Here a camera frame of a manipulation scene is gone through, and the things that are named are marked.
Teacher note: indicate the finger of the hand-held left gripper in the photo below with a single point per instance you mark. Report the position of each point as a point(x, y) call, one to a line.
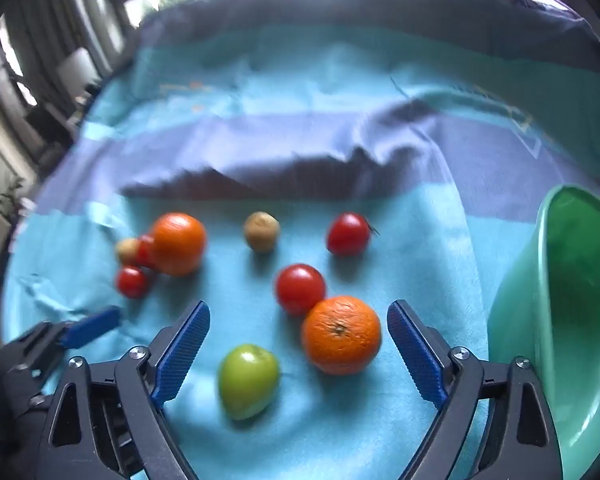
point(91, 326)

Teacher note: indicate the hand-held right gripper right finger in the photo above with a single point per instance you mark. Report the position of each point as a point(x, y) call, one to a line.
point(415, 350)

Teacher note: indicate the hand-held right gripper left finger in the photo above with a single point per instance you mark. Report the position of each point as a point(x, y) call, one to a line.
point(180, 355)

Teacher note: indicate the small red tomato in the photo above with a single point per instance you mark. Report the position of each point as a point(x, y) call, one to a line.
point(144, 252)
point(131, 281)

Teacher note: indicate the green apple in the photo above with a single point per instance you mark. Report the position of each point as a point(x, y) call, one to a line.
point(247, 381)

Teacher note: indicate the orange with dark navel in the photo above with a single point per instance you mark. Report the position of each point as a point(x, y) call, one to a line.
point(341, 335)

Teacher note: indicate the smooth orange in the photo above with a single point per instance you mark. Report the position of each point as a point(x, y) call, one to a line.
point(178, 244)

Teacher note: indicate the green plastic bowl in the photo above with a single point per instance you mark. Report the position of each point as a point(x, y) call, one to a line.
point(520, 310)

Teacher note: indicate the large red tomato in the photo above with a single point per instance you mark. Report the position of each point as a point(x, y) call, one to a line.
point(300, 289)

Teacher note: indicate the small brown kiwi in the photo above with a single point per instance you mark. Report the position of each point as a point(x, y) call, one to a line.
point(126, 251)

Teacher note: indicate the red tomato with stem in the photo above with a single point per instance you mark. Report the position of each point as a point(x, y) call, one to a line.
point(347, 233)

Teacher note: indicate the blue striped blanket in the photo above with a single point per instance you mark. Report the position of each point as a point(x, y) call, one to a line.
point(330, 110)

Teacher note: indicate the white panel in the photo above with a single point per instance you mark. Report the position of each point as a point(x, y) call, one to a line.
point(77, 67)

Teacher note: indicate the grey curtain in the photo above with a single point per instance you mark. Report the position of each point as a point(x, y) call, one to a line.
point(75, 5)

